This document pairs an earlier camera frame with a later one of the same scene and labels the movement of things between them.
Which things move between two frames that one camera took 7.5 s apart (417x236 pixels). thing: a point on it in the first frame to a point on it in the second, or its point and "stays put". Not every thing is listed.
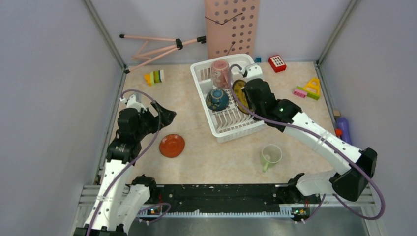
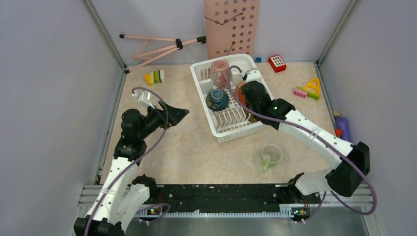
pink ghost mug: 220,72 stays put
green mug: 271,154 stays put
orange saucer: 171,145 to 238,93
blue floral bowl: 217,99 stays put
